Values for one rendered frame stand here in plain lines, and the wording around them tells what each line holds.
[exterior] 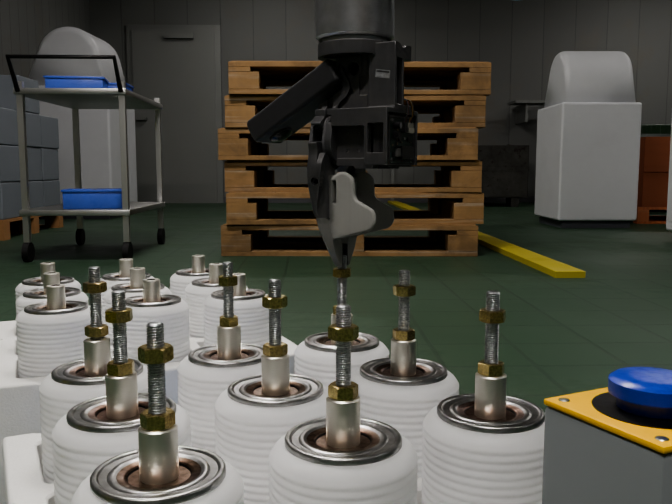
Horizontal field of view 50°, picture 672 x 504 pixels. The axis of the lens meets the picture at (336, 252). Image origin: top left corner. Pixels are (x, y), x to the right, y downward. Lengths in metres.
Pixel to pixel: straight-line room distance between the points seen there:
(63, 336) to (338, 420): 0.53
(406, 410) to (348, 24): 0.34
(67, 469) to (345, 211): 0.33
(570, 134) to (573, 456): 5.07
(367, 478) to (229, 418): 0.15
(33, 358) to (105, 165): 5.47
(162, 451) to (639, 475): 0.24
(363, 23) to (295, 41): 8.55
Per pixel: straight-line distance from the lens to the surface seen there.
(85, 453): 0.52
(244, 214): 3.52
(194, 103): 9.19
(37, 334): 0.94
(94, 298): 0.64
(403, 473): 0.46
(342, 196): 0.68
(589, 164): 5.44
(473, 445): 0.50
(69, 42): 6.61
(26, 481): 0.64
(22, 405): 0.92
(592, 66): 5.58
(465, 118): 3.57
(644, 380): 0.36
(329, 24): 0.69
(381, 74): 0.68
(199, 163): 9.15
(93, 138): 6.42
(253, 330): 0.98
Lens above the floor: 0.43
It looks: 7 degrees down
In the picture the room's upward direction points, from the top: straight up
